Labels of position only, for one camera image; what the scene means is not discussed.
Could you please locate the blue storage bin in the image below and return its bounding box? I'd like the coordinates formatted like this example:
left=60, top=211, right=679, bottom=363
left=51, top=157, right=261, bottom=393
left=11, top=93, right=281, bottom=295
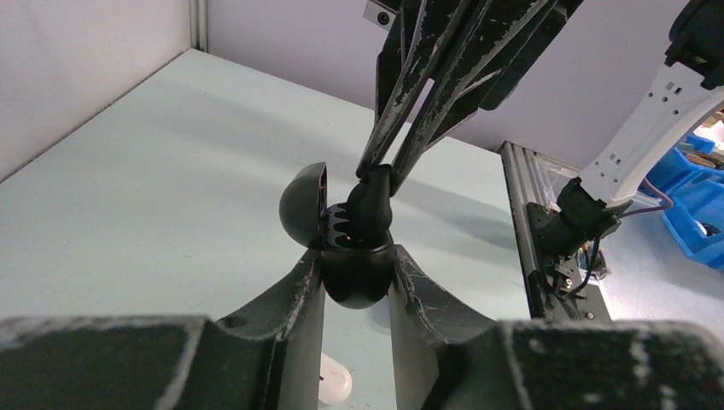
left=646, top=133, right=723, bottom=270

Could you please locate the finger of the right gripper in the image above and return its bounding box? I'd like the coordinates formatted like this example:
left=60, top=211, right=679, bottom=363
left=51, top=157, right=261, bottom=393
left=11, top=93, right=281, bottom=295
left=356, top=0, right=482, bottom=177
left=390, top=0, right=558, bottom=194

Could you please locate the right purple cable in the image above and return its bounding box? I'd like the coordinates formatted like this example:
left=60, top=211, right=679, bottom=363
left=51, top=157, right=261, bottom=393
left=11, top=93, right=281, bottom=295
left=619, top=176, right=675, bottom=219

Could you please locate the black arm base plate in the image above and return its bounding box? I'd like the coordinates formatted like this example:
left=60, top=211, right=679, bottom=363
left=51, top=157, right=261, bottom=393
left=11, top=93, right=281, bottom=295
left=525, top=202, right=611, bottom=323

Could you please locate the white earbud charging case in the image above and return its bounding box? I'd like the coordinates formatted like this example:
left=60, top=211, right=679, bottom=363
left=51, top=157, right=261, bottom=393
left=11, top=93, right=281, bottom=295
left=318, top=354, right=353, bottom=405

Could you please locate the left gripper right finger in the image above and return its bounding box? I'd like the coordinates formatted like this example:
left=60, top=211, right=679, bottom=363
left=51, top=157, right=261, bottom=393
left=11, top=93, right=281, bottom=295
left=388, top=246, right=723, bottom=409

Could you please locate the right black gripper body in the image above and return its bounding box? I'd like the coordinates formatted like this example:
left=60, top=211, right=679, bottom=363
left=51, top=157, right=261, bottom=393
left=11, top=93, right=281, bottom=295
left=374, top=0, right=584, bottom=151

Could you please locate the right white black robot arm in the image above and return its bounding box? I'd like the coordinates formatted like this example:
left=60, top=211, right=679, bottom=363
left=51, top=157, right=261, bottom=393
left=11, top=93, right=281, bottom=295
left=356, top=1, right=723, bottom=261

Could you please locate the aluminium frame rail front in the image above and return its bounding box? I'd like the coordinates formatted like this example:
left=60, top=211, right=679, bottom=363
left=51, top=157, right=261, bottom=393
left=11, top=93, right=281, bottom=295
left=499, top=142, right=581, bottom=321

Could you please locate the black earbud charging case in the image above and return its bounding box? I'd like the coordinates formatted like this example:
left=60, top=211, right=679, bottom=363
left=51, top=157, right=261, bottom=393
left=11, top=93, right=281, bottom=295
left=278, top=162, right=394, bottom=310

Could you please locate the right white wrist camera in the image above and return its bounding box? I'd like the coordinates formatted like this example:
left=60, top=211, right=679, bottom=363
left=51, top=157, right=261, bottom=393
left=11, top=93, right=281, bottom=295
left=363, top=0, right=402, bottom=31

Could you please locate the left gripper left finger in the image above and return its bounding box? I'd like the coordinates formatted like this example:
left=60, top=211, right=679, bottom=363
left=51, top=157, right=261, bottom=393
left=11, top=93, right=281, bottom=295
left=1, top=250, right=324, bottom=409

